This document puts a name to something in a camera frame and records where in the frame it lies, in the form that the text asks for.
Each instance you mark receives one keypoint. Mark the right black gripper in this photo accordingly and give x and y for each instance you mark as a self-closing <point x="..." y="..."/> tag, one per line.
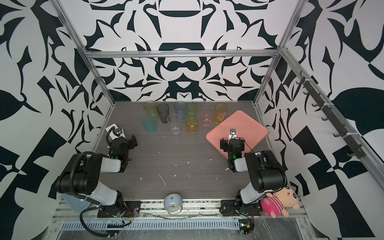
<point x="233" y="141"/>

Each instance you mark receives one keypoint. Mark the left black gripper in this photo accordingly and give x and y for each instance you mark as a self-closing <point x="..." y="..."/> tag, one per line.
<point x="130" y="142"/>

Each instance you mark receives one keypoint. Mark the pink plastic tray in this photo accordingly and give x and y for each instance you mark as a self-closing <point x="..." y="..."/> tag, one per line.
<point x="246" y="127"/>

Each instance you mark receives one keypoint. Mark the light green tall glass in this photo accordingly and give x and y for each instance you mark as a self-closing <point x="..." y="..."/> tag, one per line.
<point x="151" y="109"/>

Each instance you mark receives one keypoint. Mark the smoky grey tall glass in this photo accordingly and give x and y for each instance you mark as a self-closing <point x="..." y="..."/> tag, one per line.
<point x="163" y="112"/>

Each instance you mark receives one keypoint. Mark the clear tall glass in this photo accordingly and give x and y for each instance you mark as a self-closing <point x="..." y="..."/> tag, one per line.
<point x="174" y="123"/>

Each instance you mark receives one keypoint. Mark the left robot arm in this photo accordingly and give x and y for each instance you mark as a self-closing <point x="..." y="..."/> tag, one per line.
<point x="81" y="176"/>

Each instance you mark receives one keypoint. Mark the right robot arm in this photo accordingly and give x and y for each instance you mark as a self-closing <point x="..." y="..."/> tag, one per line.
<point x="265" y="172"/>

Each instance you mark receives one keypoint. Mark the teal frosted glass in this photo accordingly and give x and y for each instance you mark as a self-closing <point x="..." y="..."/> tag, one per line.
<point x="149" y="124"/>

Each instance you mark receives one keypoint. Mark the orange tall glass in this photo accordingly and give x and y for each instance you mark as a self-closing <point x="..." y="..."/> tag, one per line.
<point x="220" y="112"/>

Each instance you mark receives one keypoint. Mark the pink short glass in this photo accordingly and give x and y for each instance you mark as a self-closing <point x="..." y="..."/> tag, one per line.
<point x="207" y="117"/>

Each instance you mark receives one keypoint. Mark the yellow short glass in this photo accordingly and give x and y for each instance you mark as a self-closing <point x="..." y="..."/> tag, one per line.
<point x="192" y="125"/>

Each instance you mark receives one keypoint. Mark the green short glass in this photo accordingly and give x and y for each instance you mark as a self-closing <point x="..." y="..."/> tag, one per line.
<point x="192" y="109"/>

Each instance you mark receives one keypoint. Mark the blue tall glass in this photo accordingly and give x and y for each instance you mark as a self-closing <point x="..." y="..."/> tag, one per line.
<point x="181" y="110"/>

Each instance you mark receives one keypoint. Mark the pink plush pig toy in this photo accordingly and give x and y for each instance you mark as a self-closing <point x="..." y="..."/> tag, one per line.
<point x="275" y="204"/>

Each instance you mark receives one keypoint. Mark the light blue container lid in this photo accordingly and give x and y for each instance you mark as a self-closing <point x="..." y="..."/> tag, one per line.
<point x="77" y="205"/>

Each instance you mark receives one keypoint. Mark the white round timer device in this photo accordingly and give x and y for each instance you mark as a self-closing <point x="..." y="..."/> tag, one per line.
<point x="173" y="204"/>

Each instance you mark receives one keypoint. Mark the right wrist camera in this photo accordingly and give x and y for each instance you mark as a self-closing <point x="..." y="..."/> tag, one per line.
<point x="233" y="134"/>

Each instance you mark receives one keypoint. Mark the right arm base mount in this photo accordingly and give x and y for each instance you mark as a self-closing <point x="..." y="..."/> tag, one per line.
<point x="234" y="208"/>

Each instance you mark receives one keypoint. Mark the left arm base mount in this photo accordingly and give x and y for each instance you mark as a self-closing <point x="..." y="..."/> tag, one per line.
<point x="126" y="210"/>

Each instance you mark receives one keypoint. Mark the white slotted cable duct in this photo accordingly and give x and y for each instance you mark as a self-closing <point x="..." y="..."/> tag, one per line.
<point x="186" y="224"/>

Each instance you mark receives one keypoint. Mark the black wall hook rail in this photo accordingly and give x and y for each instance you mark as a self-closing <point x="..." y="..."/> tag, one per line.
<point x="334" y="117"/>

